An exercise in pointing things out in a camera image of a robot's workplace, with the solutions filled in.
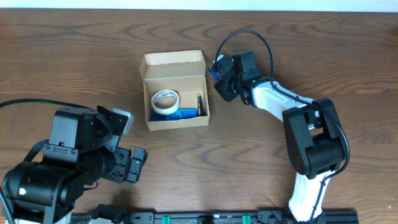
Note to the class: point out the green left clamp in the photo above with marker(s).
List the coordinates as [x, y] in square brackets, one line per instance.
[166, 220]

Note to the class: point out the blue plastic case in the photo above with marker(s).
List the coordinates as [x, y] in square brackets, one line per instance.
[185, 113]

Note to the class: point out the blue ballpoint pen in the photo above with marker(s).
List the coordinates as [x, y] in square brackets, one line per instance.
[214, 74]

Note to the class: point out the cardboard box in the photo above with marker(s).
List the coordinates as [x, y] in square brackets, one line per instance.
[183, 72]

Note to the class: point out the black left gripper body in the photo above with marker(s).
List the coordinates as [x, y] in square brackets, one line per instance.
[117, 168]

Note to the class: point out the white masking tape roll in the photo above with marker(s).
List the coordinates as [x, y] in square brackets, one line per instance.
[165, 108]

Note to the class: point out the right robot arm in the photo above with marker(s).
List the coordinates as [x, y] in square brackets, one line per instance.
[317, 146]

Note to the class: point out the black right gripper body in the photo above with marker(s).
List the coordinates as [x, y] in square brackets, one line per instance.
[229, 88]

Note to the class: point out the green clamp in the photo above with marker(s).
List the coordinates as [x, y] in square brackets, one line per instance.
[166, 220]
[246, 219]

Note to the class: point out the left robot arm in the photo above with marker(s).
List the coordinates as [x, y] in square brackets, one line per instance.
[81, 150]

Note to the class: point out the green right clamp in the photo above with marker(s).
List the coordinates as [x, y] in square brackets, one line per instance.
[246, 219]

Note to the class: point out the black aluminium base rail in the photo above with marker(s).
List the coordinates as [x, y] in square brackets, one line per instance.
[259, 217]

